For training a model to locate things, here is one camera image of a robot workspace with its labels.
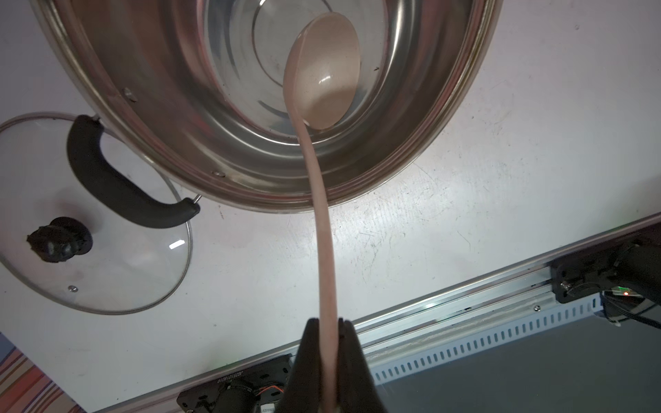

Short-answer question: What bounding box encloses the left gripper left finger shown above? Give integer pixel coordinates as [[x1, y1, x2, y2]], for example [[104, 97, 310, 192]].
[[275, 318, 321, 413]]

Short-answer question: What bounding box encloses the beige plastic ladle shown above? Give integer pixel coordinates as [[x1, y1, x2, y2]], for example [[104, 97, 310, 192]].
[[282, 12, 361, 412]]

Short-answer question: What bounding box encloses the green circuit board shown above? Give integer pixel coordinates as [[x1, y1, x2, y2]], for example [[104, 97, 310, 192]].
[[602, 287, 646, 311]]

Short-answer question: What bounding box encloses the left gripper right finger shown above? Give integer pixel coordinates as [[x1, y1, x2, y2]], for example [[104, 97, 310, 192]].
[[337, 318, 387, 413]]

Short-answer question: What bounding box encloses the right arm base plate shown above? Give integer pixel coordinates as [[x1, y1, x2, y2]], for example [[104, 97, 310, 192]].
[[551, 224, 660, 304]]

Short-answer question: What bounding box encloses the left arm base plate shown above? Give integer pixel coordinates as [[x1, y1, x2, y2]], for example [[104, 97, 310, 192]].
[[177, 354, 293, 413]]

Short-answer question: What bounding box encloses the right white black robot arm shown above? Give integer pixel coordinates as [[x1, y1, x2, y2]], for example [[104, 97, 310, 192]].
[[615, 244, 660, 305]]

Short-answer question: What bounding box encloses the glass pot lid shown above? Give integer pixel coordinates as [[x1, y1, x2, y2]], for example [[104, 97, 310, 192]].
[[1, 112, 193, 315]]

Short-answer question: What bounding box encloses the stainless steel pot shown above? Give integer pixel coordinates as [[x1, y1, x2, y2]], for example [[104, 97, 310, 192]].
[[33, 1, 502, 228]]

